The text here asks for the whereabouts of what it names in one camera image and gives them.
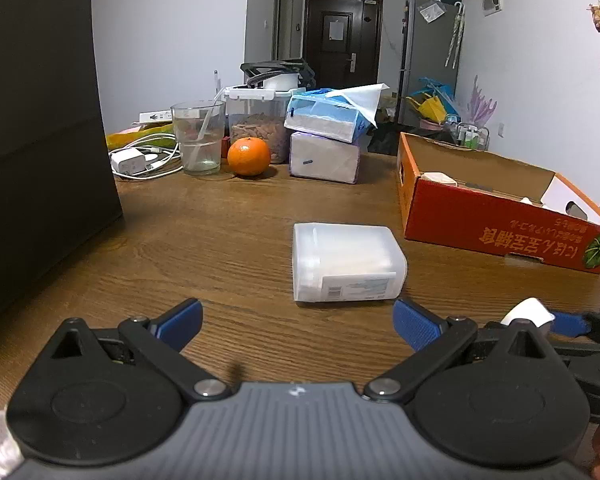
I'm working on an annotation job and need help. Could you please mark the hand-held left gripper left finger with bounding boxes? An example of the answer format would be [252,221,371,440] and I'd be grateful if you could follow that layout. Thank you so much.
[50,297,233,402]

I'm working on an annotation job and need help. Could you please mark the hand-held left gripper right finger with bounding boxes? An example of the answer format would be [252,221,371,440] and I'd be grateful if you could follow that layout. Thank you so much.
[362,297,548,403]

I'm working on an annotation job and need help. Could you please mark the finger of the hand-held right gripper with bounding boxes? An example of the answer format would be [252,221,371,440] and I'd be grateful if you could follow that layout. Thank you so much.
[549,307,600,348]

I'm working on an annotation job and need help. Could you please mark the white plastic cap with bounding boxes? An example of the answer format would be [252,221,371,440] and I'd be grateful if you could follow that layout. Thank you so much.
[500,297,556,331]

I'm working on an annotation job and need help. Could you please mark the translucent plastic box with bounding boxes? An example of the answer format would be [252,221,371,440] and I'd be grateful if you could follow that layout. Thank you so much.
[292,222,408,305]

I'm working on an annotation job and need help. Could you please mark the orange cardboard box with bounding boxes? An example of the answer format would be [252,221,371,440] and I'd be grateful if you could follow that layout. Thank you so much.
[396,131,600,275]

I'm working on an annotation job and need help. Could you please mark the clear drinking glass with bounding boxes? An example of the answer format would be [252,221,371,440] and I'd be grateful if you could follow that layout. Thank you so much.
[170,101,227,177]

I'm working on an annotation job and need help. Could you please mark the white charger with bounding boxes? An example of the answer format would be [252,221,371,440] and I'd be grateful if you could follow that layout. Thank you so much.
[111,147,147,178]

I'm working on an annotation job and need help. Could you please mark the orange fruit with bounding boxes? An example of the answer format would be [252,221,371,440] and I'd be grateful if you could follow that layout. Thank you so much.
[227,136,272,177]

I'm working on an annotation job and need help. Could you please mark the black bag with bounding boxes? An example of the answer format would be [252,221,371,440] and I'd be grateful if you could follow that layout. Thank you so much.
[366,120,405,157]

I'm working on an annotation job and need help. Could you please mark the yellow package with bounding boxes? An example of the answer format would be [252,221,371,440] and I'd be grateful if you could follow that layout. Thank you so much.
[105,127,178,151]

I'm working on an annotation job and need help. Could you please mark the white tissue pack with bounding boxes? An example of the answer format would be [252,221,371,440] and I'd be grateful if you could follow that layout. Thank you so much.
[289,131,363,185]

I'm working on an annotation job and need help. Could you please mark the metal trolley rack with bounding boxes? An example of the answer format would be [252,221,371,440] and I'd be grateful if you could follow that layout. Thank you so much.
[442,115,491,152]

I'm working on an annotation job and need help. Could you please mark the white straw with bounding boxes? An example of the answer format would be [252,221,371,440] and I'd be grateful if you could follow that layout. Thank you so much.
[194,87,228,143]

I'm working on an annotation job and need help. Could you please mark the white power strip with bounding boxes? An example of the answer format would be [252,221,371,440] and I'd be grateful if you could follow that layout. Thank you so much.
[139,108,175,125]

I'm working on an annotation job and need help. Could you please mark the clear plastic food container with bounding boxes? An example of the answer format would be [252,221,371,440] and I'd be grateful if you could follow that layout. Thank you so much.
[223,85,293,165]

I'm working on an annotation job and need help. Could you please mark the yellow bag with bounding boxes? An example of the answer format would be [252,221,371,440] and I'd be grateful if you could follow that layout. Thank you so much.
[405,95,446,121]

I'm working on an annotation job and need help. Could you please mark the blue tissue pack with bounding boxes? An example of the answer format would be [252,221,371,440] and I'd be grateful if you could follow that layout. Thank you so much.
[284,82,388,143]

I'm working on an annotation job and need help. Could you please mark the purple feather decoration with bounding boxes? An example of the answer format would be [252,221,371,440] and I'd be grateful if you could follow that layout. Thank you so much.
[467,75,498,128]

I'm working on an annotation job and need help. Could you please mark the large black box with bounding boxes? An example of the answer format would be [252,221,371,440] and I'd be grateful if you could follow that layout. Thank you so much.
[0,0,123,333]

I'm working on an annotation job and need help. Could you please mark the white appliance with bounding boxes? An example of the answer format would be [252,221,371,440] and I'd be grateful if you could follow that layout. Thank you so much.
[262,72,301,91]

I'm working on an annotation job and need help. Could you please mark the black round fan guard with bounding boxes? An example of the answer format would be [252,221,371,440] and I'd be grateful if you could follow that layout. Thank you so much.
[240,58,317,92]

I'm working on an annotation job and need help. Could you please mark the grey refrigerator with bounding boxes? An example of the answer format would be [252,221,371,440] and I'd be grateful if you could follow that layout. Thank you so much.
[397,0,463,128]

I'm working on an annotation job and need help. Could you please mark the dark brown door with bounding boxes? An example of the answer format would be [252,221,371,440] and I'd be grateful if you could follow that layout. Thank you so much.
[302,0,383,88]

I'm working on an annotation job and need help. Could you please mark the white folded umbrella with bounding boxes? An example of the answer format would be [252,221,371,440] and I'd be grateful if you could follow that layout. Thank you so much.
[445,1,466,68]

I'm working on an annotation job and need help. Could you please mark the white cables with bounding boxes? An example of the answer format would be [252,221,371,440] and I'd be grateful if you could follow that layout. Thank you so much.
[107,132,183,180]

